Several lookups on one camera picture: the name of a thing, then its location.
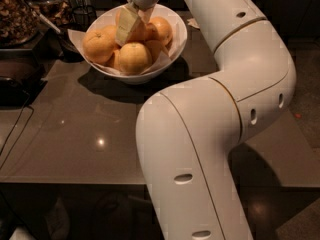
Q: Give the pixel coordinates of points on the low hidden orange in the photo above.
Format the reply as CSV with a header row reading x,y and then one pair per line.
x,y
113,62

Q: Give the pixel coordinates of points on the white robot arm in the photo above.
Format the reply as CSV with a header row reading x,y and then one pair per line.
x,y
185,132

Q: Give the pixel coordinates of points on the large glass nut jar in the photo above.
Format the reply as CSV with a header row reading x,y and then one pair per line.
x,y
18,24

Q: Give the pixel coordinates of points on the black wire holder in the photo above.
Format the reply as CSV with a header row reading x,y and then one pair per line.
x,y
84,16

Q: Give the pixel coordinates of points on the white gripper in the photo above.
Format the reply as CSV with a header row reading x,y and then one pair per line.
x,y
127,17

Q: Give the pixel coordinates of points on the front centre pale orange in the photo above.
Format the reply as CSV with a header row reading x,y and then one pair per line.
x,y
134,58

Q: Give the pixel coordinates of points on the white ceramic bowl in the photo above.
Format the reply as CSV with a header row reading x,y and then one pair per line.
x,y
176,47

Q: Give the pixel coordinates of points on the crumpled paper napkin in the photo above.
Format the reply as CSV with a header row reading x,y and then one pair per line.
x,y
193,23

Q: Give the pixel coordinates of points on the black appliance on counter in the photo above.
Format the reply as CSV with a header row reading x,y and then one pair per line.
x,y
20,77

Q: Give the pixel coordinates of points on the white shoe under table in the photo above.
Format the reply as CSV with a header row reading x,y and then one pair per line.
x,y
58,222

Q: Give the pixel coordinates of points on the dark scoop with handle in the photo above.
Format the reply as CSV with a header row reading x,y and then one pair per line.
x,y
70,52

